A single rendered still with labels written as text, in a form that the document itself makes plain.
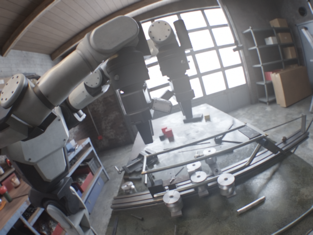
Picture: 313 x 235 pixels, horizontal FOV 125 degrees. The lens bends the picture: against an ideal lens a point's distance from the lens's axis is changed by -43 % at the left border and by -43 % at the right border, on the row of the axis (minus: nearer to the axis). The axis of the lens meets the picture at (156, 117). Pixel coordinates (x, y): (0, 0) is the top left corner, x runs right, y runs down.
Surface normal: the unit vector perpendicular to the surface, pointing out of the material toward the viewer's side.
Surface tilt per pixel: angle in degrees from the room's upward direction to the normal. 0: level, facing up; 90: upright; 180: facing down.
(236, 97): 90
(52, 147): 101
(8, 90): 53
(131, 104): 90
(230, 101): 90
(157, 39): 89
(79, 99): 106
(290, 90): 81
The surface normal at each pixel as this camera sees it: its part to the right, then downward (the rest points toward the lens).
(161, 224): -0.31, -0.92
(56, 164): 0.96, -0.04
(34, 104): 0.62, 0.28
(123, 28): 0.48, 0.08
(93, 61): 0.04, 0.79
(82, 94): -0.13, 0.56
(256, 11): 0.00, 0.25
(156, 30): -0.29, 0.32
